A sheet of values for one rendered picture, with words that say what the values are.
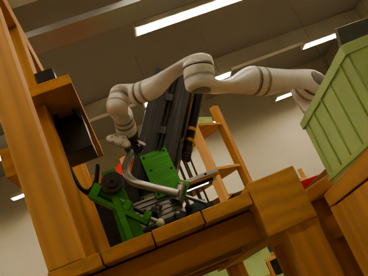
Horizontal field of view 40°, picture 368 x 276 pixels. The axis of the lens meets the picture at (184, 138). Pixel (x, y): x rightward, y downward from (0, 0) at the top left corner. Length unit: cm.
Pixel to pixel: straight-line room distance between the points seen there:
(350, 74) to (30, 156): 87
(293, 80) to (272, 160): 995
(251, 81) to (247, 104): 1037
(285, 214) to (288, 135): 1048
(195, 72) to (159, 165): 68
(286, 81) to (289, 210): 44
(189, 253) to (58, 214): 36
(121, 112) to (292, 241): 67
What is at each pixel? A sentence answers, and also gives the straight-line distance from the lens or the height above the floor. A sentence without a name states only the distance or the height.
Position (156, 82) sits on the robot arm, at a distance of 153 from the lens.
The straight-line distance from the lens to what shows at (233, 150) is 497.
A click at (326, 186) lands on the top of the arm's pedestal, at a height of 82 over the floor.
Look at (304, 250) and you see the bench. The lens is 136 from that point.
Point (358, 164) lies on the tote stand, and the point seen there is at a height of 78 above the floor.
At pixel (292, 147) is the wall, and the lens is 1174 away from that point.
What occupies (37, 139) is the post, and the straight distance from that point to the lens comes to 142.
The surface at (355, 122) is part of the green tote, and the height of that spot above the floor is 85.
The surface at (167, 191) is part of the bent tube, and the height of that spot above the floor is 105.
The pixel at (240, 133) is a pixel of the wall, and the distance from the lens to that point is 1162.
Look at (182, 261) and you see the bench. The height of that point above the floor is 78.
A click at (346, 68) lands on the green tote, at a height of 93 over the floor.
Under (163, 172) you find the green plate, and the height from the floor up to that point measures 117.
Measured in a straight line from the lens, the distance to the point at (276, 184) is 137.
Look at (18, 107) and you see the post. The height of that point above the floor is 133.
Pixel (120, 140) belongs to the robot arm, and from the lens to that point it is 174.
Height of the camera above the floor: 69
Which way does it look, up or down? 16 degrees up
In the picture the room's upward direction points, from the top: 23 degrees counter-clockwise
